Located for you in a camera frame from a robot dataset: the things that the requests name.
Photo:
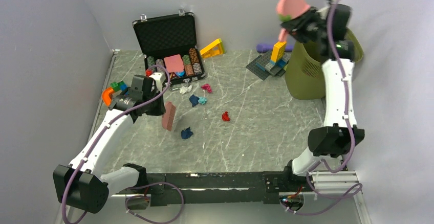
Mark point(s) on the yellow triangular block toy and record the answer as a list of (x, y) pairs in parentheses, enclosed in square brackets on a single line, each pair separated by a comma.
[(215, 48)]

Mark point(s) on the olive green waste basket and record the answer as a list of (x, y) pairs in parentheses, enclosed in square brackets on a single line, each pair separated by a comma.
[(304, 77)]

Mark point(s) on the dark blue paper scrap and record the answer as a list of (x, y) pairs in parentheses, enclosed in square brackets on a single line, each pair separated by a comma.
[(194, 100)]

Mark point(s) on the purple cylinder toy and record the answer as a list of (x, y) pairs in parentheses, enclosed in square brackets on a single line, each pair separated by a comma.
[(265, 47)]

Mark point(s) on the grey building baseplate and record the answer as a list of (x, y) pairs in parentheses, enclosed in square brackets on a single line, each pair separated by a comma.
[(262, 68)]

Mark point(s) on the pink dustpan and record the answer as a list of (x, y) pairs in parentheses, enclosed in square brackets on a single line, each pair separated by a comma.
[(290, 9)]

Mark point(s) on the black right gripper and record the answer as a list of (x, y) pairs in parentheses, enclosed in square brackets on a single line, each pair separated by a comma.
[(296, 26)]

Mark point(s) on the magenta paper scrap near case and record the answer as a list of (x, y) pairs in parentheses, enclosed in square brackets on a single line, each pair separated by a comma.
[(207, 88)]

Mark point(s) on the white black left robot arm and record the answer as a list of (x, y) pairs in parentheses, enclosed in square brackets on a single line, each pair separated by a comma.
[(81, 184)]

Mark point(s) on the white paper scrap near case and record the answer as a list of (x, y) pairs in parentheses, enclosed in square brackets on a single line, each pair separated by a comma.
[(185, 89)]

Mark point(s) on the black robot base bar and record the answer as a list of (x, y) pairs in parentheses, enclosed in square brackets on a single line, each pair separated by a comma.
[(267, 187)]

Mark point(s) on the orange horseshoe toy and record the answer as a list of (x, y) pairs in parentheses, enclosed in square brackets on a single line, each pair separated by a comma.
[(107, 96)]

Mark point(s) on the pink card in case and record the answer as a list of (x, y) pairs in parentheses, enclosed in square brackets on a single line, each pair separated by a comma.
[(174, 63)]

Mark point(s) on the black poker chip case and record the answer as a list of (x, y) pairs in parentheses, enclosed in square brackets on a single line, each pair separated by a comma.
[(169, 35)]

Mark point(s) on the aluminium frame rail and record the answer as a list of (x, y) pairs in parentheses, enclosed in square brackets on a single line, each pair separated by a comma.
[(332, 183)]

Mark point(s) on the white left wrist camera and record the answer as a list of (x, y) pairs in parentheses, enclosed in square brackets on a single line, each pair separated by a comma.
[(160, 78)]

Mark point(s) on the red paper scrap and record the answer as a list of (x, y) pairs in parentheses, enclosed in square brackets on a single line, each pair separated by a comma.
[(225, 116)]

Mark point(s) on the pink hand brush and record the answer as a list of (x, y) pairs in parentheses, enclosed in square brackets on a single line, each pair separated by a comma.
[(169, 116)]

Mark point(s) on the yellow building block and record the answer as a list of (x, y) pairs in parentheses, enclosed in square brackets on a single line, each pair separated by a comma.
[(278, 51)]

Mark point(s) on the cyan paper scrap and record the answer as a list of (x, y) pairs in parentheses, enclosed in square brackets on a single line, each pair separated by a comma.
[(202, 100)]

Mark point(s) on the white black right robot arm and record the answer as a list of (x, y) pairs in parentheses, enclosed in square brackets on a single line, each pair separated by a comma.
[(321, 65)]

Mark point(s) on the green blue building blocks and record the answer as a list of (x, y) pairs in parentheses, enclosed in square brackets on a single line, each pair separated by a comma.
[(118, 86)]

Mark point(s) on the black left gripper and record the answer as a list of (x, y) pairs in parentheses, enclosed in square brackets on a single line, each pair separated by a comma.
[(159, 110)]

